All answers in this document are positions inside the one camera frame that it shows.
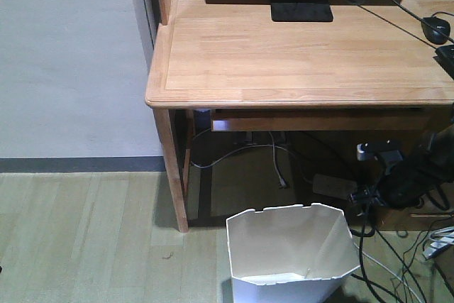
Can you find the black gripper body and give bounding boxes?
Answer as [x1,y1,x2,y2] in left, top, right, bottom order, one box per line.
[349,166,426,209]

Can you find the white plastic trash bin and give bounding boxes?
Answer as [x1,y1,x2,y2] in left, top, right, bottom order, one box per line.
[226,203,360,302]

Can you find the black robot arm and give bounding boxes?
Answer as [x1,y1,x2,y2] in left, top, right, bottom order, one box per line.
[349,126,453,209]

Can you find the white power strip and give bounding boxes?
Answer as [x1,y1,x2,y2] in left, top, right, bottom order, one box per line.
[312,174,358,200]

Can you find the black keyboard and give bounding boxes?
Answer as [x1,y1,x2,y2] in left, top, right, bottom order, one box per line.
[435,44,454,79]

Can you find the black computer mouse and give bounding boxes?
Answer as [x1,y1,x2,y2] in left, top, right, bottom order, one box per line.
[421,16,450,45]

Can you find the black monitor stand base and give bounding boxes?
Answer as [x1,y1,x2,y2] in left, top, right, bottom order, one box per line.
[270,0,333,23]

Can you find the wooden desk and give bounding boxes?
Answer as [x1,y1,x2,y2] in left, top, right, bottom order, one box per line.
[145,0,453,232]

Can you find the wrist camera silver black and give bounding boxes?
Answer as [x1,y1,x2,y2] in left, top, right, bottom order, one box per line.
[356,139,404,175]

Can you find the black cable on floor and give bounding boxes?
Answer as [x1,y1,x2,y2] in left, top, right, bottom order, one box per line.
[349,210,454,303]

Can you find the grey cable under desk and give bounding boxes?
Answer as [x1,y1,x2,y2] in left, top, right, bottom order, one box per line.
[191,128,313,190]

